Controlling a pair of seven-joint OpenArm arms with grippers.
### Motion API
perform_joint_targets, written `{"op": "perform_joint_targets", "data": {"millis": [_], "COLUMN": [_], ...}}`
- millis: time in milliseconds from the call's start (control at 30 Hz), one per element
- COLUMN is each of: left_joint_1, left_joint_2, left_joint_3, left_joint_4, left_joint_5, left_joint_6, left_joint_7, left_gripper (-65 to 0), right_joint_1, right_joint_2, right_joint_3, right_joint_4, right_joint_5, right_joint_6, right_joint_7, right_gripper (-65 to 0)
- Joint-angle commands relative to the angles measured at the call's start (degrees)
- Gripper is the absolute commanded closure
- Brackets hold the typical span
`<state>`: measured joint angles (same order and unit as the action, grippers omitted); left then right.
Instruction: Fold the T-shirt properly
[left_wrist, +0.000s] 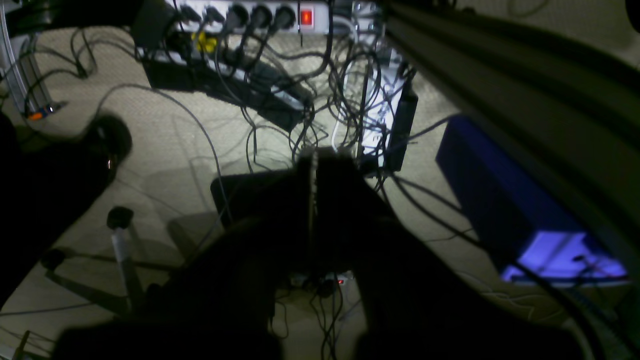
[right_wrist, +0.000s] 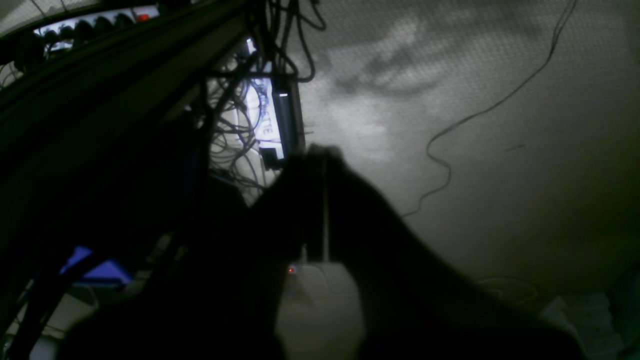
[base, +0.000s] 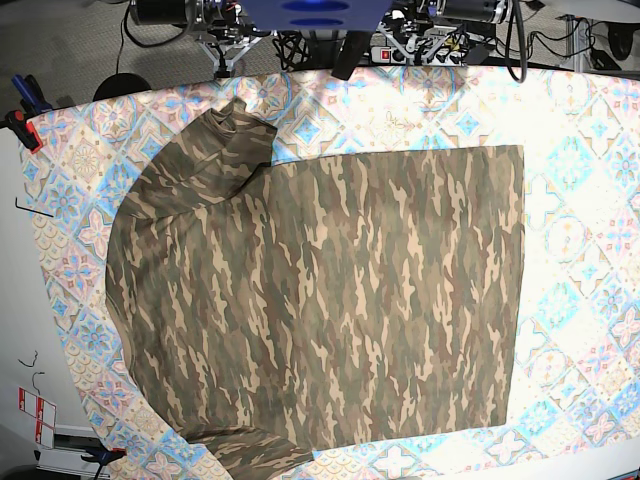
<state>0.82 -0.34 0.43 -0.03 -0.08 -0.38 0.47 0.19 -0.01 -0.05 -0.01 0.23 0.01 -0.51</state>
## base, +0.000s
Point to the camouflage T-shirt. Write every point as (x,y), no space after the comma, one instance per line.
(271,311)

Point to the black hex key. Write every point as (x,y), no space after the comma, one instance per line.
(31,210)

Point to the black round stand base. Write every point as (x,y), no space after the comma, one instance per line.
(120,84)

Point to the orange blue bottom clamp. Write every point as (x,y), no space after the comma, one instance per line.
(102,456)

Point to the red white paper label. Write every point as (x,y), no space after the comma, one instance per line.
(43,413)

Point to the red black table clamp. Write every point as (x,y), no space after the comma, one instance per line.
(24,130)

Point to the white power strip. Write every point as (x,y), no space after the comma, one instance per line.
(392,55)

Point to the patterned tile tablecloth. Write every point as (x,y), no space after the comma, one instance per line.
(576,376)

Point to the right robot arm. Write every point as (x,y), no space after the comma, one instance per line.
(201,14)

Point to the black center post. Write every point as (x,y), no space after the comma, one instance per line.
(354,46)

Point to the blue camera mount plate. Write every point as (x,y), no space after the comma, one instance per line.
(284,15)

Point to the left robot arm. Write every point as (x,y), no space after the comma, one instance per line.
(485,11)

